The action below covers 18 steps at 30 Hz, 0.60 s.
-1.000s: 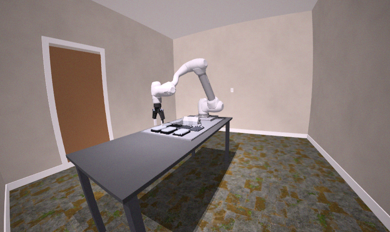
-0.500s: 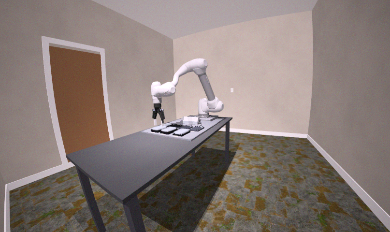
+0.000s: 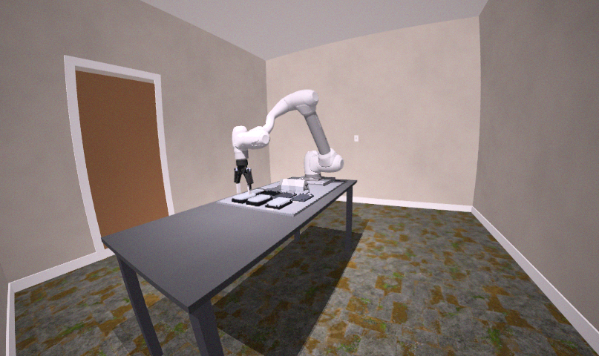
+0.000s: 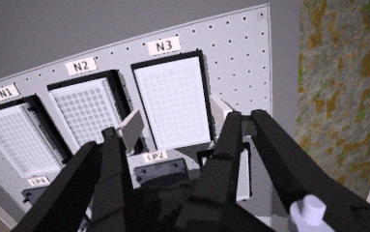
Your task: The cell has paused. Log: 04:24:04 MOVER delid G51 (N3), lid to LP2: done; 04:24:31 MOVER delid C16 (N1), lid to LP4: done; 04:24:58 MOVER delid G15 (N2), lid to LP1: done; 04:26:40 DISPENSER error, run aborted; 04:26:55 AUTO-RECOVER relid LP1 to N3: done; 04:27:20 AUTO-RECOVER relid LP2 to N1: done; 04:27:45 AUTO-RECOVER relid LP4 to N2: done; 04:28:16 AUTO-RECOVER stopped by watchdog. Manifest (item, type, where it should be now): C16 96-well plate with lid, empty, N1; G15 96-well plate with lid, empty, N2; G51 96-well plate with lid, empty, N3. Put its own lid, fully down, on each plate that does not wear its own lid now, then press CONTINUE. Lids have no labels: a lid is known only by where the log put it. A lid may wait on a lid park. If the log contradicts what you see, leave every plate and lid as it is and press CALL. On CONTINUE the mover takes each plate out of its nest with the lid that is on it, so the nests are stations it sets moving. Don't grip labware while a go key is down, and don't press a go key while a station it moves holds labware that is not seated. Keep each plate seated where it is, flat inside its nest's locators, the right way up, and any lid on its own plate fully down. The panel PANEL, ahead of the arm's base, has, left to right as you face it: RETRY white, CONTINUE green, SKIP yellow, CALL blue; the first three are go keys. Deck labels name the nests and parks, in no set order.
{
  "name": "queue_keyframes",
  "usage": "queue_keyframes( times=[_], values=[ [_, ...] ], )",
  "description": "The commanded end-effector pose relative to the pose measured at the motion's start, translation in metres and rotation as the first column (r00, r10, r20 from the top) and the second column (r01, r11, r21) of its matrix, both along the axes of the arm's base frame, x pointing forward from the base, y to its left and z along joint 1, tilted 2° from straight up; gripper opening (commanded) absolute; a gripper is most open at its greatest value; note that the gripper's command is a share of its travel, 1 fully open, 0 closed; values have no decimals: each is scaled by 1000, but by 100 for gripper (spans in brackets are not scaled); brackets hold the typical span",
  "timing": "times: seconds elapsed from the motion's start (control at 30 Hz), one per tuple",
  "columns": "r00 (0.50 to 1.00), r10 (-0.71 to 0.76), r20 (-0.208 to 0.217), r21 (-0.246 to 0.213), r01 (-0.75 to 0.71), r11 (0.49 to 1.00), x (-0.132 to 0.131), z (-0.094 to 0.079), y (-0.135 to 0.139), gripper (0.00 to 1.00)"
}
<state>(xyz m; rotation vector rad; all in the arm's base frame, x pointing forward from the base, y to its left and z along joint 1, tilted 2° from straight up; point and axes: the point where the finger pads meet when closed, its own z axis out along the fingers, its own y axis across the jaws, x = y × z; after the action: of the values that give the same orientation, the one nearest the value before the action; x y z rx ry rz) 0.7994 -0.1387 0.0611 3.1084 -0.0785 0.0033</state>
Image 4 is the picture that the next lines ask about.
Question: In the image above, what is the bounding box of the grey perforated base plate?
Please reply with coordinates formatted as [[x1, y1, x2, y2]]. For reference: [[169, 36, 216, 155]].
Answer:
[[0, 3, 272, 226]]

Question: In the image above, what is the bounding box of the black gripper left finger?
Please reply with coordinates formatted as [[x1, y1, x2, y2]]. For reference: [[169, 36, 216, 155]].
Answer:
[[10, 109, 145, 232]]

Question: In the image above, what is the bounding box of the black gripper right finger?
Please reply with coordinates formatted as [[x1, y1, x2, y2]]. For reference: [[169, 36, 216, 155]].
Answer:
[[173, 94, 370, 232]]

